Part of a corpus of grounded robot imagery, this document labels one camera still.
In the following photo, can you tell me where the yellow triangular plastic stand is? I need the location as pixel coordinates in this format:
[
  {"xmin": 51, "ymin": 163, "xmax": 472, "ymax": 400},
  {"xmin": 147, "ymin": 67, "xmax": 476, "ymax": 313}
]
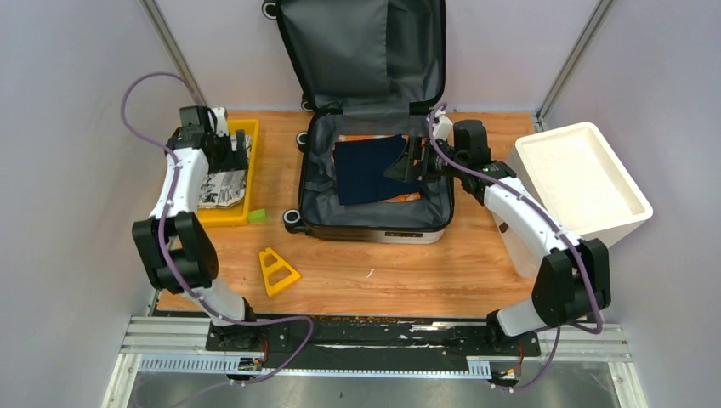
[{"xmin": 258, "ymin": 247, "xmax": 302, "ymax": 298}]

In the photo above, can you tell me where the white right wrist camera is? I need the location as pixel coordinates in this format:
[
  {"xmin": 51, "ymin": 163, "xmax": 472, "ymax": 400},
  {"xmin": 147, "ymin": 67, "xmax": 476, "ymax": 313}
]
[{"xmin": 429, "ymin": 110, "xmax": 453, "ymax": 142}]

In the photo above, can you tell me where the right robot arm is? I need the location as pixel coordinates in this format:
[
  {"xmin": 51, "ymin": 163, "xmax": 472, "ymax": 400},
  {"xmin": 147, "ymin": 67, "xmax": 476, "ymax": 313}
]
[{"xmin": 384, "ymin": 117, "xmax": 610, "ymax": 355}]

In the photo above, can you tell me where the space astronaut hardshell suitcase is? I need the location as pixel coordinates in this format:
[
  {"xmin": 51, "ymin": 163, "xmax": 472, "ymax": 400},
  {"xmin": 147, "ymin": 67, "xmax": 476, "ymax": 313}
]
[{"xmin": 262, "ymin": 1, "xmax": 455, "ymax": 244}]

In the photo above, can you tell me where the yellow plastic tray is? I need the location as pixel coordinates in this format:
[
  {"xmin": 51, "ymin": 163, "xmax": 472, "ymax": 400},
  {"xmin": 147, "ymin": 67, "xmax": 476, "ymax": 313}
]
[{"xmin": 197, "ymin": 118, "xmax": 260, "ymax": 229}]

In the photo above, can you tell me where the newspaper print cloth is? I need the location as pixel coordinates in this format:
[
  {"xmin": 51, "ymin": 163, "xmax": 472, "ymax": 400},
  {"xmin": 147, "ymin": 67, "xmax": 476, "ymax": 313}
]
[{"xmin": 198, "ymin": 170, "xmax": 247, "ymax": 208}]

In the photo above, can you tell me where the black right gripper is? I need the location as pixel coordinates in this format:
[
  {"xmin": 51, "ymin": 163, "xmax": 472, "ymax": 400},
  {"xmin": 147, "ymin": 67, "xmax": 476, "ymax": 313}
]
[{"xmin": 384, "ymin": 136, "xmax": 467, "ymax": 184}]

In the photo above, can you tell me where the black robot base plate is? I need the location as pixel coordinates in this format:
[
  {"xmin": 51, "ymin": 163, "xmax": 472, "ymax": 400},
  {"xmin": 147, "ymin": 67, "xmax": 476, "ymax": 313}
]
[{"xmin": 205, "ymin": 314, "xmax": 541, "ymax": 371}]

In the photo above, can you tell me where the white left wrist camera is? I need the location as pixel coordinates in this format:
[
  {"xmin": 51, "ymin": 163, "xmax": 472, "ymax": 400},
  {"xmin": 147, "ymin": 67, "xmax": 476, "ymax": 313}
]
[{"xmin": 211, "ymin": 107, "xmax": 230, "ymax": 137}]

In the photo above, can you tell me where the navy blue garment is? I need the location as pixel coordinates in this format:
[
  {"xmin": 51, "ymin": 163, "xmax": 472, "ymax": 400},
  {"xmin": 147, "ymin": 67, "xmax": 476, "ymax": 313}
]
[{"xmin": 333, "ymin": 133, "xmax": 423, "ymax": 207}]

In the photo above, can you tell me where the orange garment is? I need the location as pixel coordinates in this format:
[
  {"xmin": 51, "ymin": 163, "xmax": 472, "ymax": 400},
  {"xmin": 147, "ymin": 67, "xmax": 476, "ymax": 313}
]
[{"xmin": 333, "ymin": 133, "xmax": 423, "ymax": 204}]

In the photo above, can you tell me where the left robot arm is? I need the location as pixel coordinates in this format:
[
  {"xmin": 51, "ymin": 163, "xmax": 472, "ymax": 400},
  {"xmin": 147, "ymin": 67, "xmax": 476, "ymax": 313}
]
[{"xmin": 132, "ymin": 105, "xmax": 261, "ymax": 351}]

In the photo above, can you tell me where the slotted cable duct rail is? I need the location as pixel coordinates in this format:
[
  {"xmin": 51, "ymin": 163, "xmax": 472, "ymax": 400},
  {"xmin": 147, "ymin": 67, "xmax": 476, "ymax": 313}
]
[{"xmin": 138, "ymin": 354, "xmax": 493, "ymax": 380}]

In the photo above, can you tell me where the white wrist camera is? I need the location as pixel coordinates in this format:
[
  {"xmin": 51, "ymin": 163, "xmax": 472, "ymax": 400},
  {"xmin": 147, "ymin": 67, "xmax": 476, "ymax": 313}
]
[
  {"xmin": 429, "ymin": 110, "xmax": 453, "ymax": 142},
  {"xmin": 211, "ymin": 107, "xmax": 230, "ymax": 137}
]

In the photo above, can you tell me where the white drawer storage box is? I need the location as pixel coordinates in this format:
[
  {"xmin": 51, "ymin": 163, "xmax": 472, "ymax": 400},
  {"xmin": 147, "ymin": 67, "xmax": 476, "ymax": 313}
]
[{"xmin": 502, "ymin": 122, "xmax": 653, "ymax": 279}]

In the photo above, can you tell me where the small green block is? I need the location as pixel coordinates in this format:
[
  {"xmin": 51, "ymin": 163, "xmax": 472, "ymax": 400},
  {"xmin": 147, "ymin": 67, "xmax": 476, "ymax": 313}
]
[{"xmin": 247, "ymin": 208, "xmax": 268, "ymax": 224}]

